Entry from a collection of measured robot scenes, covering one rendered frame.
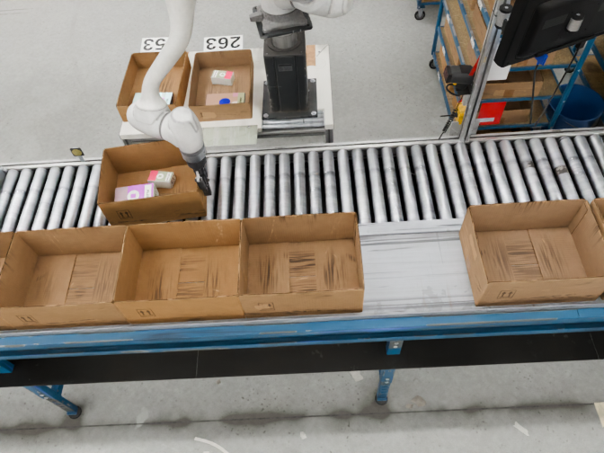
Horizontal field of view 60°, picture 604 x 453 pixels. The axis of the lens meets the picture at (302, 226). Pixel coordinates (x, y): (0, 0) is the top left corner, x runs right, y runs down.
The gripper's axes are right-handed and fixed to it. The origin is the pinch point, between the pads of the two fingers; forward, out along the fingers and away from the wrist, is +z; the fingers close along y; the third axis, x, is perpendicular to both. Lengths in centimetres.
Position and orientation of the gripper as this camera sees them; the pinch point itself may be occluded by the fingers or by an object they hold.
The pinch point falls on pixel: (206, 189)
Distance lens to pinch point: 213.2
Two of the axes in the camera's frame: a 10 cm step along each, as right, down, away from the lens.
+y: -0.3, -8.3, 5.6
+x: -10.0, 0.6, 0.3
